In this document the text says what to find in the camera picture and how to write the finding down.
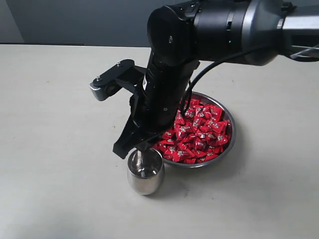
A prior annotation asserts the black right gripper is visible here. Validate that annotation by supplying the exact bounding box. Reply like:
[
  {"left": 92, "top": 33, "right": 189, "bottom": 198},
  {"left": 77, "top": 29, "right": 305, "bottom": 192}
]
[{"left": 113, "top": 53, "right": 199, "bottom": 159}]

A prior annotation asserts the steel bowl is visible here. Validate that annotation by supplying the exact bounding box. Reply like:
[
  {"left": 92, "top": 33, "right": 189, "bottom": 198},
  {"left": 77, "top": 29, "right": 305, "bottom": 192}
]
[{"left": 154, "top": 92, "right": 236, "bottom": 168}]

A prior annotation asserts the red wrapped candy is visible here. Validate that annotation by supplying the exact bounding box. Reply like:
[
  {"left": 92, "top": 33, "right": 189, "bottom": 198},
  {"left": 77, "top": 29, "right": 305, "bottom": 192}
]
[
  {"left": 211, "top": 134, "right": 228, "bottom": 146},
  {"left": 209, "top": 105, "right": 223, "bottom": 122},
  {"left": 172, "top": 150, "right": 190, "bottom": 162}
]

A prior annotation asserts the silver metal cup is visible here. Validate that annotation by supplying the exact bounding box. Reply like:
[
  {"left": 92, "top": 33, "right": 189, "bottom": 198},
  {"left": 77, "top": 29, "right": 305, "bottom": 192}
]
[{"left": 127, "top": 148, "right": 165, "bottom": 195}]

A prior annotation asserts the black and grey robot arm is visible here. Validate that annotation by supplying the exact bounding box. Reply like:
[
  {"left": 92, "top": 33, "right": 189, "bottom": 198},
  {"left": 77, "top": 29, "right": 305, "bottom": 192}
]
[{"left": 113, "top": 0, "right": 319, "bottom": 158}]

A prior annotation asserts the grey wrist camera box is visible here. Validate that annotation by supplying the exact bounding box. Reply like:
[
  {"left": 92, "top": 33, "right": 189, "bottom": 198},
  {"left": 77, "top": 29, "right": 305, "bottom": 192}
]
[{"left": 89, "top": 59, "right": 146, "bottom": 101}]

